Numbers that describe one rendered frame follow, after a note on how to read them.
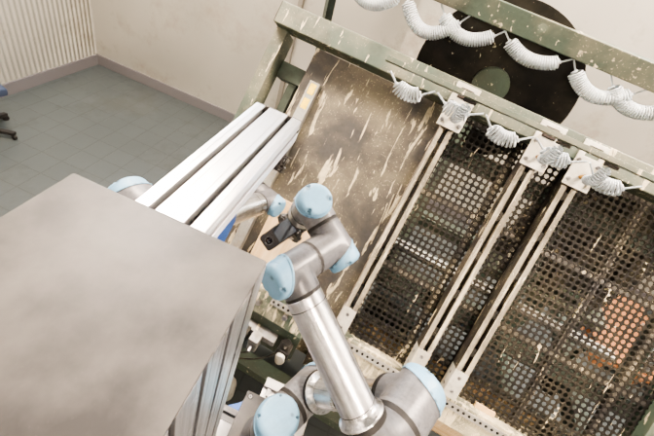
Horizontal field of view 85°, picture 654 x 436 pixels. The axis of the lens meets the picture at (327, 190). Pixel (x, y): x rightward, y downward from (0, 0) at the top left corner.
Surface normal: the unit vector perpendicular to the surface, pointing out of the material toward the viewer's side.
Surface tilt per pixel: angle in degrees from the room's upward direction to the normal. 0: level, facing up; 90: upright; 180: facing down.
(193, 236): 0
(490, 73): 90
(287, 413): 8
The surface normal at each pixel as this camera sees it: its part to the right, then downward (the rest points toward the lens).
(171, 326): 0.29, -0.73
